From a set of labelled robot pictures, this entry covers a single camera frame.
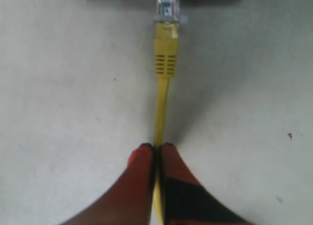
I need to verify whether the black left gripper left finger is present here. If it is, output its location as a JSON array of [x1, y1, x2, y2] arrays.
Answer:
[[63, 143, 155, 225]]

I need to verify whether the yellow ethernet cable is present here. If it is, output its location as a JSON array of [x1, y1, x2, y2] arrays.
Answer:
[[151, 0, 189, 225]]

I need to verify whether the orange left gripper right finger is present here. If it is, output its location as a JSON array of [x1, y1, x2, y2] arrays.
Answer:
[[160, 143, 251, 225]]

